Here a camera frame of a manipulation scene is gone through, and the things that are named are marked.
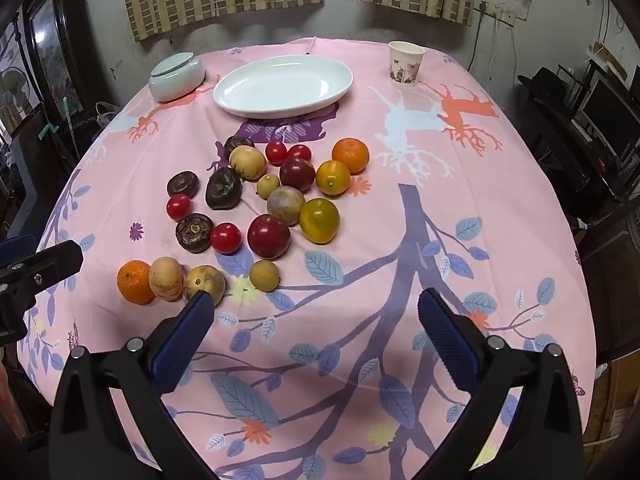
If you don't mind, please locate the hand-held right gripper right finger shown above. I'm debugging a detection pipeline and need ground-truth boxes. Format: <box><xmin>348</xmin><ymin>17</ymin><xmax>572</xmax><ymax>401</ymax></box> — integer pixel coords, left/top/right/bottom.
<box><xmin>417</xmin><ymin>287</ymin><xmax>586</xmax><ymax>480</ymax></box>

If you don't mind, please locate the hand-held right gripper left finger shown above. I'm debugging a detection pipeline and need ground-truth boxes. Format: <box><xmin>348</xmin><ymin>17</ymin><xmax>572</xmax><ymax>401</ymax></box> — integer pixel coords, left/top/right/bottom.
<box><xmin>47</xmin><ymin>290</ymin><xmax>216</xmax><ymax>480</ymax></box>

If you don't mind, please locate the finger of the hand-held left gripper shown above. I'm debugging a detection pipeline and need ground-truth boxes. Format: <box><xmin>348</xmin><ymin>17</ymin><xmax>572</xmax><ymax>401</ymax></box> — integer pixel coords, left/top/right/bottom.
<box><xmin>0</xmin><ymin>240</ymin><xmax>84</xmax><ymax>346</ymax></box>
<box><xmin>0</xmin><ymin>234</ymin><xmax>38</xmax><ymax>267</ymax></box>

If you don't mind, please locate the olive yellow round fruit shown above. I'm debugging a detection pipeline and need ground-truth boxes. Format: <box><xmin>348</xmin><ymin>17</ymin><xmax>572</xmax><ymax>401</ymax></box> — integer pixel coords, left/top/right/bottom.
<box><xmin>182</xmin><ymin>265</ymin><xmax>227</xmax><ymax>307</ymax></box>

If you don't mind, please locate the tan round fruit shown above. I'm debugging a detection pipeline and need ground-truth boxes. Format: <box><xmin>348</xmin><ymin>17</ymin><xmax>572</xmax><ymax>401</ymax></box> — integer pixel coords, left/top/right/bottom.
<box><xmin>148</xmin><ymin>256</ymin><xmax>184</xmax><ymax>303</ymax></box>

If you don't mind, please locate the dark brown water chestnut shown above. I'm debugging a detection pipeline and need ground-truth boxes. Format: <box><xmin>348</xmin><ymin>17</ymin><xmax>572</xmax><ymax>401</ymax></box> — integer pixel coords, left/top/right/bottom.
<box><xmin>223</xmin><ymin>135</ymin><xmax>256</xmax><ymax>158</ymax></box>
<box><xmin>205</xmin><ymin>167</ymin><xmax>244</xmax><ymax>211</ymax></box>
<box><xmin>166</xmin><ymin>171</ymin><xmax>199</xmax><ymax>198</ymax></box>
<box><xmin>175</xmin><ymin>213</ymin><xmax>215</xmax><ymax>251</ymax></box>

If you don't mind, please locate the red plum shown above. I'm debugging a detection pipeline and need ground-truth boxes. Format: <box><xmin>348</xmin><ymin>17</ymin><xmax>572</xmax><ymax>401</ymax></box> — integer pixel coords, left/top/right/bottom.
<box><xmin>247</xmin><ymin>214</ymin><xmax>292</xmax><ymax>259</ymax></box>

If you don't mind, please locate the brown passion fruit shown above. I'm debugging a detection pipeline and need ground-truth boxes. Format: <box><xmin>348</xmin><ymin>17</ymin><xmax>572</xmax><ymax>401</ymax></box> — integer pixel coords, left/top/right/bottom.
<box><xmin>266</xmin><ymin>185</ymin><xmax>306</xmax><ymax>227</ymax></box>

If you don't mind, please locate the green yellow mandarin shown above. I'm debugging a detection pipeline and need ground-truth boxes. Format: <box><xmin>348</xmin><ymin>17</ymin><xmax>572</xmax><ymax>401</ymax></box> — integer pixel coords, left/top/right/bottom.
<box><xmin>299</xmin><ymin>198</ymin><xmax>341</xmax><ymax>245</ymax></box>

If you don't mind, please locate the yellow pepino melon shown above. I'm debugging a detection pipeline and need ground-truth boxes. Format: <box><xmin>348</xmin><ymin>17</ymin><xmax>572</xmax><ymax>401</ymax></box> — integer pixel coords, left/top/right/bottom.
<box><xmin>229</xmin><ymin>145</ymin><xmax>268</xmax><ymax>181</ymax></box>

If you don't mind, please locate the yellow orange mandarin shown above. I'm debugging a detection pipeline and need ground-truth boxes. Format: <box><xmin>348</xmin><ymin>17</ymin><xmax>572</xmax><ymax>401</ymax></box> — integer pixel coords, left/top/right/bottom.
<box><xmin>315</xmin><ymin>159</ymin><xmax>351</xmax><ymax>196</ymax></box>

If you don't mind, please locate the dark purple plum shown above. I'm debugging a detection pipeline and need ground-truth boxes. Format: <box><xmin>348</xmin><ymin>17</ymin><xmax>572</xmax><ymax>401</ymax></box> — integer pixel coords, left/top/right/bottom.
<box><xmin>279</xmin><ymin>156</ymin><xmax>316</xmax><ymax>193</ymax></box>

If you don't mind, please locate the white oval plate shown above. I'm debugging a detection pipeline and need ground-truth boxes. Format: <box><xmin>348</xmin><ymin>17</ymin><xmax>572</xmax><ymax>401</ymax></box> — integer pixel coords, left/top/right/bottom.
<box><xmin>213</xmin><ymin>56</ymin><xmax>355</xmax><ymax>120</ymax></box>

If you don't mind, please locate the pink printed tablecloth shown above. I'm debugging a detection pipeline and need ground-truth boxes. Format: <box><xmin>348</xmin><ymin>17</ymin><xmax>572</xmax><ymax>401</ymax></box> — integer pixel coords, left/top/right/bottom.
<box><xmin>15</xmin><ymin>37</ymin><xmax>598</xmax><ymax>480</ymax></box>

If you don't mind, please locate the clear plastic bag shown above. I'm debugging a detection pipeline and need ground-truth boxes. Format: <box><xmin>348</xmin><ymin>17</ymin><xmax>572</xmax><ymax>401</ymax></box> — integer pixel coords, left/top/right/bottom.
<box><xmin>95</xmin><ymin>101</ymin><xmax>121</xmax><ymax>128</ymax></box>

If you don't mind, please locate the cardboard box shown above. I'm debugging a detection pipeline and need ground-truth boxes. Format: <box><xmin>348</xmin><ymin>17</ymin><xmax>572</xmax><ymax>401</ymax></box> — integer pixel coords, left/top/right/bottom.
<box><xmin>582</xmin><ymin>345</ymin><xmax>640</xmax><ymax>461</ymax></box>

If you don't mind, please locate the dark wooden cabinet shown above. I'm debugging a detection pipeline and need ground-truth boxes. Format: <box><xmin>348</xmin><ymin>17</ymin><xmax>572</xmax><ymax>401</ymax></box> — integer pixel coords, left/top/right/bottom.
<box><xmin>0</xmin><ymin>0</ymin><xmax>101</xmax><ymax>161</ymax></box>

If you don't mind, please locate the pale green lidded ceramic jar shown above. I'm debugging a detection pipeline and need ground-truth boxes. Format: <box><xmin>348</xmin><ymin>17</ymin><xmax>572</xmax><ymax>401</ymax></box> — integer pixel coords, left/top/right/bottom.
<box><xmin>148</xmin><ymin>52</ymin><xmax>206</xmax><ymax>103</ymax></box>

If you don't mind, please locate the black hat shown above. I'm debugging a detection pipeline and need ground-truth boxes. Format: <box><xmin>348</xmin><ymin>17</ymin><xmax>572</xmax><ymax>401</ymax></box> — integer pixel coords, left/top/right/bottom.
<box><xmin>517</xmin><ymin>67</ymin><xmax>571</xmax><ymax>103</ymax></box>

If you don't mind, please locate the printed paper cup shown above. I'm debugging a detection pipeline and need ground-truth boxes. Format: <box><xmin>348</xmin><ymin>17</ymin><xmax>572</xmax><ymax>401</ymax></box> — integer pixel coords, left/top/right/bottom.
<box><xmin>388</xmin><ymin>40</ymin><xmax>426</xmax><ymax>87</ymax></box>

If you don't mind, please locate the black computer monitor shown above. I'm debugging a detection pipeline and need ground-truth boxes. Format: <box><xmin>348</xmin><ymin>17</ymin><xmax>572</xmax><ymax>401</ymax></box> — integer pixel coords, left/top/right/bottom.
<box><xmin>575</xmin><ymin>77</ymin><xmax>640</xmax><ymax>161</ymax></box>

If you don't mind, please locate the white wall socket panel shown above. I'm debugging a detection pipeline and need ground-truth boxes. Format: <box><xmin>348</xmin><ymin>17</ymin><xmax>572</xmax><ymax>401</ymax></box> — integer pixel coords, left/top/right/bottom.
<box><xmin>477</xmin><ymin>1</ymin><xmax>516</xmax><ymax>23</ymax></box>

